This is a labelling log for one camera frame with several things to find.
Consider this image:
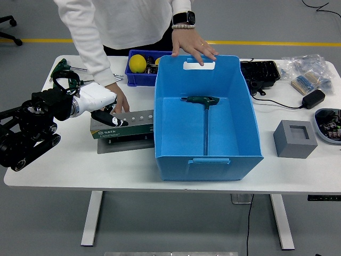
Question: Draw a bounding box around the black table control panel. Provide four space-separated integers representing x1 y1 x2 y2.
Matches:
307 194 341 202

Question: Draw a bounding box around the pile of small electronic parts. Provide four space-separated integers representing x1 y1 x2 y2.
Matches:
316 109 341 140

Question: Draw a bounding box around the person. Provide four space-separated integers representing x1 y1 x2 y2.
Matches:
53 0 197 87

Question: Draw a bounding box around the white table leg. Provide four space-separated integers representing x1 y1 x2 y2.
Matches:
269 194 296 251
80 190 104 246

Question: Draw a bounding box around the person's right hand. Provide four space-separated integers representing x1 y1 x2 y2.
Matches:
103 81 131 114

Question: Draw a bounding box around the grey blue bowl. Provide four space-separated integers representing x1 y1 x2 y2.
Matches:
314 108 341 145

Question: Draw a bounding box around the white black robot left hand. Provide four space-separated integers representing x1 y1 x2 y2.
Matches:
77 82 129 127

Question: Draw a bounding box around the grey square block with recess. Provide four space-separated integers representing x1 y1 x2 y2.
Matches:
273 119 319 160

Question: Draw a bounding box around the yellow lemon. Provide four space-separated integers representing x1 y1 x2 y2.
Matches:
128 54 147 74

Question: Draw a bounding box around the large light blue plastic box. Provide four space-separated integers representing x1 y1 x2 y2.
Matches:
153 54 265 182

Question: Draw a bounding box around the small dark blue bin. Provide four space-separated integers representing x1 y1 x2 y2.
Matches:
124 49 173 87

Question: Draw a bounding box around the clear bag of blue parts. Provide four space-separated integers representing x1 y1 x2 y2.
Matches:
281 54 336 96

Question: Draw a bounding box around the black plastic parts tray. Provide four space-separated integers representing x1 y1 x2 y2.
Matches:
240 60 282 90

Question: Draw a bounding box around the thin black floor cable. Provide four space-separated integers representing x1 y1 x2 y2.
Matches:
302 0 341 17

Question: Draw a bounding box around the grey metal floor plate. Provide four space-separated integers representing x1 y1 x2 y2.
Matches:
230 193 254 205

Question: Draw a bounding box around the large green T-handle hex wrench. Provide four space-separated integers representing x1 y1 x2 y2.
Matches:
181 95 221 157

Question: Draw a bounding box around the beige bead bracelet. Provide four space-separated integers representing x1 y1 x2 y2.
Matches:
171 23 197 30

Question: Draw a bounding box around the person's left hand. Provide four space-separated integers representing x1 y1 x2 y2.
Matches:
170 26 220 67

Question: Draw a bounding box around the black wrist watch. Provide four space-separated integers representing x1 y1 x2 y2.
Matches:
172 10 197 26

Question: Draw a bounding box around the black power adapter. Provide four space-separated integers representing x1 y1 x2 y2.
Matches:
302 89 327 110

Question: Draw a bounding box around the blue resistor strip bundle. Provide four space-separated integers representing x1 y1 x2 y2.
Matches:
291 75 311 95

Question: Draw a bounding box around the black floor cable under table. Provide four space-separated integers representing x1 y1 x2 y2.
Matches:
245 194 255 256

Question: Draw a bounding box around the black office chair base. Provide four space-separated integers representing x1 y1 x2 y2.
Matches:
0 15 23 46

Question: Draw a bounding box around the black adapter cord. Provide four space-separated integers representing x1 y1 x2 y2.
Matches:
250 79 304 110

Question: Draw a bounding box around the green silver wrench holder stand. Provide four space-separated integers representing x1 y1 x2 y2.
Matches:
90 109 156 155

